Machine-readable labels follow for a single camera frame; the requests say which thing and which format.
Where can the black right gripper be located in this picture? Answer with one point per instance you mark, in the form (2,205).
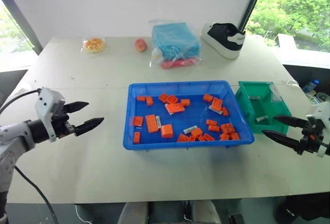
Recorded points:
(310,141)

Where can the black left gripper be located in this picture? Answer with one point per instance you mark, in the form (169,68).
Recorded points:
(61,127)

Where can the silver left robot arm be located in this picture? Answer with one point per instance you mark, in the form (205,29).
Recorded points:
(13,136)

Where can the green plastic bin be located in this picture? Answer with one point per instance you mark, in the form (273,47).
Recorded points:
(245,110)

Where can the clear label card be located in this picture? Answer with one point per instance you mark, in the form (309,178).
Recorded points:
(275,94)

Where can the plastic water bottle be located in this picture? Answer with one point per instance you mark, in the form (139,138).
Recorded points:
(310,85)

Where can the small orange block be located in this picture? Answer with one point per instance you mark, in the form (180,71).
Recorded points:
(137,137)
(183,138)
(149,101)
(197,132)
(224,111)
(192,138)
(200,138)
(208,137)
(224,137)
(185,102)
(214,128)
(207,97)
(172,99)
(234,136)
(163,97)
(211,122)

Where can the long orange block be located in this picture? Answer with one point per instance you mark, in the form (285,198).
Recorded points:
(151,123)

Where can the bread bun in plastic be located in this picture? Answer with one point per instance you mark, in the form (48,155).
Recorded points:
(93,44)

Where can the dark rounded shape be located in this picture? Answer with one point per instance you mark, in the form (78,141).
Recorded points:
(301,209)

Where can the tall orange cube block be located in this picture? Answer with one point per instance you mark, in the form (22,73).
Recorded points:
(167,130)

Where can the red apple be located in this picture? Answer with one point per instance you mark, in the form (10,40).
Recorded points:
(140,45)

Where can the blue plastic tray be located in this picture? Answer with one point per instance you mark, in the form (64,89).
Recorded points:
(190,145)

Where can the grey rounded shape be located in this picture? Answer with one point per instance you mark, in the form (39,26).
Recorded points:
(132,213)
(206,212)

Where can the black and white sneaker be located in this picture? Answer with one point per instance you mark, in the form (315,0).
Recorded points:
(221,37)

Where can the plastic bag with teal cloth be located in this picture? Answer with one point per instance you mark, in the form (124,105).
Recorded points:
(172,38)

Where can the black slanted pole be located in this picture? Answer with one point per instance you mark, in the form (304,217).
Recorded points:
(254,2)

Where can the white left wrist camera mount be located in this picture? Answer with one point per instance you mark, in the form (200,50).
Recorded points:
(47,103)

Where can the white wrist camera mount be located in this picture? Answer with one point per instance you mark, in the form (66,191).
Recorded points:
(47,103)
(323,113)

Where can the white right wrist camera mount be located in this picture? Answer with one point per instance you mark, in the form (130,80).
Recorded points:
(323,113)

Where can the dark window frame post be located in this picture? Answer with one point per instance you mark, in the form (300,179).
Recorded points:
(20,15)

